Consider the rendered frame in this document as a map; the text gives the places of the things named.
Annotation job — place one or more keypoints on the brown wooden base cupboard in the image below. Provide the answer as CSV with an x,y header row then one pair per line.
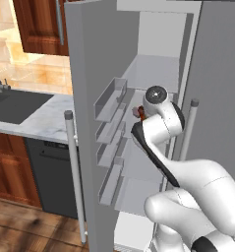
x,y
11,170

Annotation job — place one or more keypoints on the grey fridge door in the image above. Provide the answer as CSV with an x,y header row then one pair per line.
x,y
220,82

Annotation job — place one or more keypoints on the grey fridge body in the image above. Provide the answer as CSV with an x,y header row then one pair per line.
x,y
161,29

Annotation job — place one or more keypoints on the clear door bin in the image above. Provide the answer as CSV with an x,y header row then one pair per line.
x,y
109,187
106,154
107,103
106,129

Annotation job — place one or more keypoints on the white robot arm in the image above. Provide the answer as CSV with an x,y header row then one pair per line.
x,y
201,193

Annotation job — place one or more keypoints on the dark grey dishwasher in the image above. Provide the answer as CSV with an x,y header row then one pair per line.
x,y
55,177

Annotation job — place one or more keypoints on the grey freezer door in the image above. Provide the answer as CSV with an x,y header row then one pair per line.
x,y
84,82

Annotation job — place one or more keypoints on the brown chicken drumstick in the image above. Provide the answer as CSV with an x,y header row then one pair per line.
x,y
141,112

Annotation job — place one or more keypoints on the dark grey sink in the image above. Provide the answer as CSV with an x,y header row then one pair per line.
x,y
14,106

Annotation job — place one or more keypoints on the brown wooden wall cupboard door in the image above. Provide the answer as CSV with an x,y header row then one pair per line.
x,y
37,26

